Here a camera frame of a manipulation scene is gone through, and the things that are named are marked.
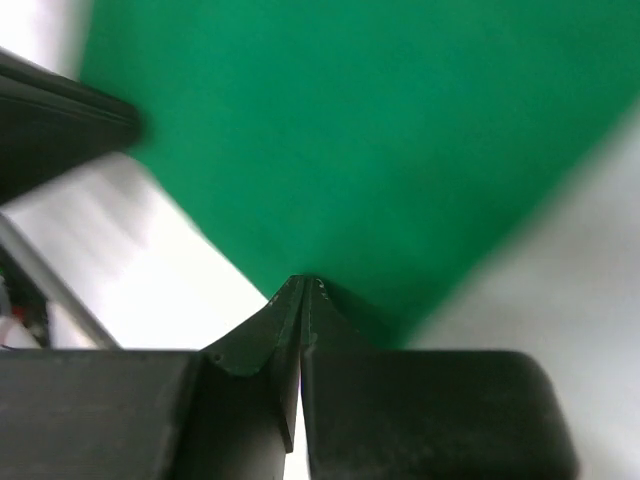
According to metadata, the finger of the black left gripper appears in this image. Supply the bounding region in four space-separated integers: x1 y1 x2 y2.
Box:
1 52 143 203

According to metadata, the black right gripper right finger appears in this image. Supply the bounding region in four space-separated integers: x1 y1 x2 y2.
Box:
301 278 579 479

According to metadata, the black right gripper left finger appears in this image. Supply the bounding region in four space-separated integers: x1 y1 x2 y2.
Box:
1 276 305 479

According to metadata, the green t shirt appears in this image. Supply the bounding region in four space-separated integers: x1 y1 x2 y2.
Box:
80 1 639 345

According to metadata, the aluminium table edge rail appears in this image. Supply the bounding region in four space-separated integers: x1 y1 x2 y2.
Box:
1 215 120 350

